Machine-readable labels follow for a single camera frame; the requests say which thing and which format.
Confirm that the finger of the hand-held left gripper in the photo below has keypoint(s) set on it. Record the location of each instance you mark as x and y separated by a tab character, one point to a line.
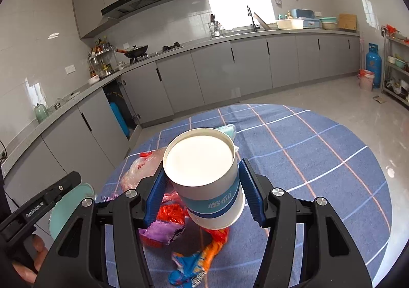
60	186

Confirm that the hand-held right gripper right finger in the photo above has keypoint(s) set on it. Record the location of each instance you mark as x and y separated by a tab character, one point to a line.
250	192

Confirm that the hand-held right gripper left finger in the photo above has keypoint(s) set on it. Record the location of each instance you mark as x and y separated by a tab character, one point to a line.
156	193

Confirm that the red yarn bundle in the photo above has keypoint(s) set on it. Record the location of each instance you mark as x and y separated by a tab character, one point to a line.
169	213

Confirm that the teal round bin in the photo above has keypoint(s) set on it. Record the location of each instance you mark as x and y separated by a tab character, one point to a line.
68	208

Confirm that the white paper cup blue band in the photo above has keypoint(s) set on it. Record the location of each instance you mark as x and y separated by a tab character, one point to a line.
199	160

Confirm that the person's left hand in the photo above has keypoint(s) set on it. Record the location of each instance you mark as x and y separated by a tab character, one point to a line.
36	254

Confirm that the pink clear plastic bag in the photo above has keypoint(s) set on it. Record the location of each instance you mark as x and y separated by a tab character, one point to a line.
140	169

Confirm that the purple foil wrapper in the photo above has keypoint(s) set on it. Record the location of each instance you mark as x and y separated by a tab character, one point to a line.
159	232

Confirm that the green white plastic bag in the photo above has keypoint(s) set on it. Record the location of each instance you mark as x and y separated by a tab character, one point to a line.
228	130

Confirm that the green ceramic teapot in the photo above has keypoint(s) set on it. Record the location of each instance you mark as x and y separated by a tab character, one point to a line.
41	114

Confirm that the orange blue snack wrapper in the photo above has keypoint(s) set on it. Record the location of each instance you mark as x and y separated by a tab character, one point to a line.
188	265

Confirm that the white bowl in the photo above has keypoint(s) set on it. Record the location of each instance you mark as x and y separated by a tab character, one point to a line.
93	81

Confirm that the grey base cabinets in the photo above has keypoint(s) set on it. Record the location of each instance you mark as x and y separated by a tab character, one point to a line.
217	67

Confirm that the metal spice rack with bottles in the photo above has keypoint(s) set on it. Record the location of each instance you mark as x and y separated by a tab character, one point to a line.
100	61

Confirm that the white lidded jar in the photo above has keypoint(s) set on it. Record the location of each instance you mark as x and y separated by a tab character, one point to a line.
120	66

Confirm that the black wok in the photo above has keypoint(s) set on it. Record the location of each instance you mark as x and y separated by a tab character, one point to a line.
137	50

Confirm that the black gas stove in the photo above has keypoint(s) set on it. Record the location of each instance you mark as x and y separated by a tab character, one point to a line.
169	48

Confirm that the cardboard scrap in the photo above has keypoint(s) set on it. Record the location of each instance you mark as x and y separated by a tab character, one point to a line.
379	99

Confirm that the pink bucket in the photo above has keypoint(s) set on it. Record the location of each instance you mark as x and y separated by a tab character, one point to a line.
366	81

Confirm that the metal utensil rack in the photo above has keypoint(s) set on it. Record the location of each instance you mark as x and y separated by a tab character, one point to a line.
217	27

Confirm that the leaning grey tray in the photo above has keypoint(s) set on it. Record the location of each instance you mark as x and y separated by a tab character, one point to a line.
262	22

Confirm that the black kitchen faucet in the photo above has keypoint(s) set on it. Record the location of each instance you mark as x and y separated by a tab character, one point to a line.
253	21

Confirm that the white plastic basin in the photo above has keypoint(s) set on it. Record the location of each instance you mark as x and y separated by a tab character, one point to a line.
289	24

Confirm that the blue gas cylinder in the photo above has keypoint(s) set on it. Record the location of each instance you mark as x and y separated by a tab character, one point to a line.
374	66

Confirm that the blue storage box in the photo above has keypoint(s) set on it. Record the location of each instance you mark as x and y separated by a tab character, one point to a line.
305	16

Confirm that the teal stacked basins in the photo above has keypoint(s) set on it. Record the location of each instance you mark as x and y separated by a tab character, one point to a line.
329	23

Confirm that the metal shelf rack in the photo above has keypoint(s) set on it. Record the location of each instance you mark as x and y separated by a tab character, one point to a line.
397	67

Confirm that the wooden cutting board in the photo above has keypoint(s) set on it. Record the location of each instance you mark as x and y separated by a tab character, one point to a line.
347	22

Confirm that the white wall socket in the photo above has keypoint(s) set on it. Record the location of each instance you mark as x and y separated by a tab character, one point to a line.
70	69

